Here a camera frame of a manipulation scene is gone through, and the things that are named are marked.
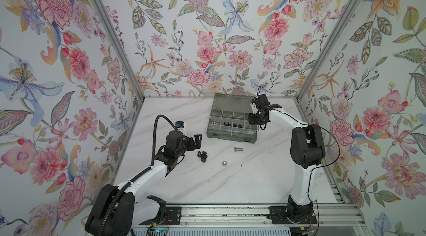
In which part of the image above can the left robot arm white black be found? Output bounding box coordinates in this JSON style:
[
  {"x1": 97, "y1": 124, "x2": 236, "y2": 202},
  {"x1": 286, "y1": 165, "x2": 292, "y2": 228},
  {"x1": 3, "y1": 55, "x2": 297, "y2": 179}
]
[{"x1": 85, "y1": 130, "x2": 203, "y2": 236}]

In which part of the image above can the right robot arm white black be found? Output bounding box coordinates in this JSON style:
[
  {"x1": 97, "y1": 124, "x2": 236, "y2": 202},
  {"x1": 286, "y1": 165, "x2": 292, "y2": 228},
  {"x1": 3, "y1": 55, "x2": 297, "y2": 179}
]
[{"x1": 248, "y1": 94, "x2": 326, "y2": 224}]

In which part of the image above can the black bolts cluster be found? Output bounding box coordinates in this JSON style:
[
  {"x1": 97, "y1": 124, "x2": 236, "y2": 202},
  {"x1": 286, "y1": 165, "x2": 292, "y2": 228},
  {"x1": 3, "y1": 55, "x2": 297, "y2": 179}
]
[{"x1": 197, "y1": 151, "x2": 207, "y2": 163}]

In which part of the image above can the grey plastic organizer box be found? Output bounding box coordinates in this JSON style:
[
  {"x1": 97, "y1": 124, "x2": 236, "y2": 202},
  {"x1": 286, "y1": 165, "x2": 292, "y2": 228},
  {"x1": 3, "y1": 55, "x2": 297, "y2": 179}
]
[{"x1": 206, "y1": 94, "x2": 258, "y2": 144}]

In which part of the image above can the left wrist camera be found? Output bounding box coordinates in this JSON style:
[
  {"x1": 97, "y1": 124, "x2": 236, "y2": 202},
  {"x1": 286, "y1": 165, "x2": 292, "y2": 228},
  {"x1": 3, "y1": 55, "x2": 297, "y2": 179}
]
[{"x1": 175, "y1": 121, "x2": 186, "y2": 135}]

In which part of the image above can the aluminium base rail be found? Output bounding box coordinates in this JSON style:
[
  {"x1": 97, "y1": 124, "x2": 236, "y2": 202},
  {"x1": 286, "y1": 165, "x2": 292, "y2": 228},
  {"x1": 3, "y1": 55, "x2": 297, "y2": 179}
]
[{"x1": 162, "y1": 203, "x2": 365, "y2": 228}]

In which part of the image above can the black corrugated cable hose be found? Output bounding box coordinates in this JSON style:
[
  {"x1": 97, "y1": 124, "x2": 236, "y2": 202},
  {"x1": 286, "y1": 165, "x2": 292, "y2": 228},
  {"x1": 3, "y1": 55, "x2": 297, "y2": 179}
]
[{"x1": 96, "y1": 114, "x2": 177, "y2": 236}]

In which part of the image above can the right aluminium corner post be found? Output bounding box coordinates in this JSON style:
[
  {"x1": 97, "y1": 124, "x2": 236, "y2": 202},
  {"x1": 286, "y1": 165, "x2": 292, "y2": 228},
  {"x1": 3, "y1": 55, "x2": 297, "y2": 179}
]
[{"x1": 295, "y1": 0, "x2": 370, "y2": 102}]

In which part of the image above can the aluminium corner post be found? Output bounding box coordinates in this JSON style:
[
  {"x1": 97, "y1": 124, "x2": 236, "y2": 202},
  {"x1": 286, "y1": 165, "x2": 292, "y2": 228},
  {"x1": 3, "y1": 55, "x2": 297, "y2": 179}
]
[
  {"x1": 295, "y1": 0, "x2": 370, "y2": 102},
  {"x1": 92, "y1": 0, "x2": 145, "y2": 103}
]

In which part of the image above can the left aluminium corner post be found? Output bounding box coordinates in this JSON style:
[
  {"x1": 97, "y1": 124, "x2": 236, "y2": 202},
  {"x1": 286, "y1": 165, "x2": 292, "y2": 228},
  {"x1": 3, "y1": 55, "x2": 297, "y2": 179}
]
[{"x1": 92, "y1": 0, "x2": 145, "y2": 103}]

